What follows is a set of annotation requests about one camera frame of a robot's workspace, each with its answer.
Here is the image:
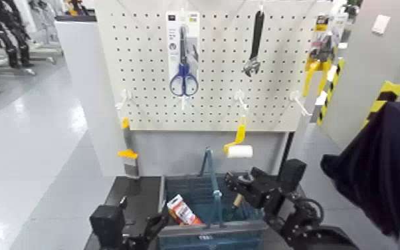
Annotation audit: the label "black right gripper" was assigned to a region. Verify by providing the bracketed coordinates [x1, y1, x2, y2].
[224, 166, 282, 211]

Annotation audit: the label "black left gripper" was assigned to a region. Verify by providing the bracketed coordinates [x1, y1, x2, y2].
[118, 195, 171, 250]

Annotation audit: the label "wooden handled green trowel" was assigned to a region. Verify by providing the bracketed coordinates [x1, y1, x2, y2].
[231, 192, 249, 213]

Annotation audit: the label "teal plastic crate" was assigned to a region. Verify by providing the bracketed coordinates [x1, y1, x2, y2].
[156, 170, 270, 250]

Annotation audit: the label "red white product package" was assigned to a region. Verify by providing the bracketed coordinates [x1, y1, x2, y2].
[166, 193, 204, 226]

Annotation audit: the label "grey panel under pegboard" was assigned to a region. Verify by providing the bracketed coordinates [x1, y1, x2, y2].
[129, 130, 289, 177]

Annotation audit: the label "yellow black hazard strip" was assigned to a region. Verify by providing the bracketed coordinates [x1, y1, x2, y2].
[316, 57, 346, 127]
[361, 80, 400, 128]

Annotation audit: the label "beige pegboard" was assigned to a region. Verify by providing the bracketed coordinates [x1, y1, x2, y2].
[94, 0, 331, 132]

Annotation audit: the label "navy blue garment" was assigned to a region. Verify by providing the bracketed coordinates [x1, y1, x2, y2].
[320, 100, 400, 239]

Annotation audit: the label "white partition panel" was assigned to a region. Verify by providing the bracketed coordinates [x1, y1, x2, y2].
[53, 14, 132, 178]

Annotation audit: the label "white scissors package card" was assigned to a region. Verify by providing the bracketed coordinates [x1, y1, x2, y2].
[165, 10, 201, 85]

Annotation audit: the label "pliers package card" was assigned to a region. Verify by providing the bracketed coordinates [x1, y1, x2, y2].
[312, 13, 348, 61]

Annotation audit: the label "black humanoid robot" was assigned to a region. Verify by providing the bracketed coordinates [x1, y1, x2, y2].
[0, 0, 33, 69]

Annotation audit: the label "yellow black machine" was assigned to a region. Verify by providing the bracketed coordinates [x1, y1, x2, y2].
[63, 0, 90, 17]

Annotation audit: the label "teal crate handle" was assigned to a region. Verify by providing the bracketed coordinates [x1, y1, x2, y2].
[199, 147, 227, 229]

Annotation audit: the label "yellow handled paint roller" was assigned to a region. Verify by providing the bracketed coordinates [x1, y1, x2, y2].
[223, 116, 254, 160]

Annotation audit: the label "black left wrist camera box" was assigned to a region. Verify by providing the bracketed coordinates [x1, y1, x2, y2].
[88, 204, 126, 248]

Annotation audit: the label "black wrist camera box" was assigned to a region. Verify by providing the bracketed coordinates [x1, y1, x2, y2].
[88, 204, 126, 248]
[278, 158, 308, 194]

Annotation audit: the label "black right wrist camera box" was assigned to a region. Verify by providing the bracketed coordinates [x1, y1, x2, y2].
[278, 158, 308, 194]

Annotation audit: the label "blue handled scissors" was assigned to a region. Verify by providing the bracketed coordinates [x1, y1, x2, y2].
[169, 26, 200, 98]

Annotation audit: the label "yellow handled pliers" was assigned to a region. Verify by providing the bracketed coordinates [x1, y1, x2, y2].
[302, 33, 337, 98]

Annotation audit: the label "black handled adjustable wrench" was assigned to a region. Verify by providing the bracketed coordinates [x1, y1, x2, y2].
[242, 9, 266, 78]

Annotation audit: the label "white wall switch plate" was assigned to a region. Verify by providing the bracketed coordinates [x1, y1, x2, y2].
[371, 14, 391, 35]

